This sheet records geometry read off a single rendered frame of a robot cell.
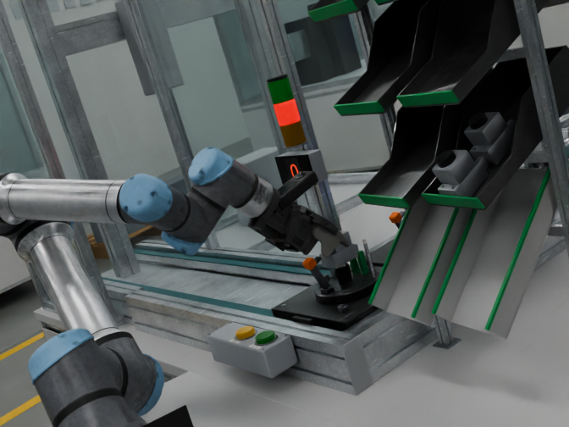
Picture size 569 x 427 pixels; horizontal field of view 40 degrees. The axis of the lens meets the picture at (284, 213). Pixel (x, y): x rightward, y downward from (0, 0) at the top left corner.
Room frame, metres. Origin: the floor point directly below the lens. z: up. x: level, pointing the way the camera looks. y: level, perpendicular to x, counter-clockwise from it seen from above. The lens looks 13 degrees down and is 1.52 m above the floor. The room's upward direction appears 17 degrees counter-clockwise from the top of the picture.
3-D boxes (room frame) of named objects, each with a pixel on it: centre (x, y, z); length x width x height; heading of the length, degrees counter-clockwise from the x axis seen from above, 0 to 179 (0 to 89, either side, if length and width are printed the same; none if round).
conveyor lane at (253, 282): (1.80, 0.07, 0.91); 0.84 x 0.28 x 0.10; 35
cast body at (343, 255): (1.54, -0.09, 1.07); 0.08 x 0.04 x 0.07; 125
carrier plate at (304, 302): (1.54, -0.08, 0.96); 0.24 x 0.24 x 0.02; 35
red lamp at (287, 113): (1.76, -0.07, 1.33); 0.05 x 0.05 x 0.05
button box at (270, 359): (1.48, 0.14, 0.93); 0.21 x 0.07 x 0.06; 35
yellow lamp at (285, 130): (1.76, -0.07, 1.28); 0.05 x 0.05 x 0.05
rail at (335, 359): (1.68, 0.20, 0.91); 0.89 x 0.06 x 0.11; 35
